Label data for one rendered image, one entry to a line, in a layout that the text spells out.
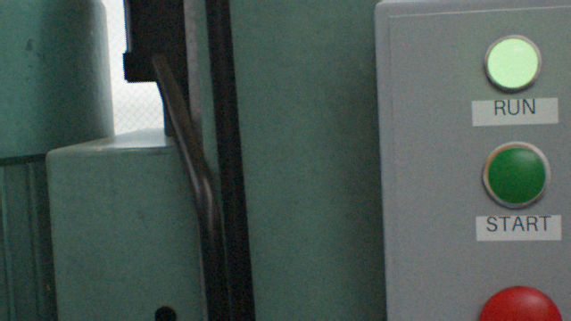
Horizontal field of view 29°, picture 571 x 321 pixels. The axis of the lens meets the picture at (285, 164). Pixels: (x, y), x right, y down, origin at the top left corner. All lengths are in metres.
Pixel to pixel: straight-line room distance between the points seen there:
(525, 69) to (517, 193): 0.04
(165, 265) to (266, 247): 0.08
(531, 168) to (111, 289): 0.24
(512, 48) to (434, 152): 0.05
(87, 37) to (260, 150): 0.17
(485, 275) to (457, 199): 0.03
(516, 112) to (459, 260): 0.06
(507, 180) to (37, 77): 0.28
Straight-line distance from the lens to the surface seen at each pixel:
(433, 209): 0.41
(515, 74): 0.40
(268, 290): 0.49
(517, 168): 0.40
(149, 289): 0.55
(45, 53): 0.59
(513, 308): 0.40
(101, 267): 0.56
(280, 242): 0.49
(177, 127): 0.51
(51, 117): 0.59
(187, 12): 0.53
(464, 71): 0.40
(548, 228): 0.41
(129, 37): 0.59
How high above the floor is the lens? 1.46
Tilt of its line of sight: 6 degrees down
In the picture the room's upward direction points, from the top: 3 degrees counter-clockwise
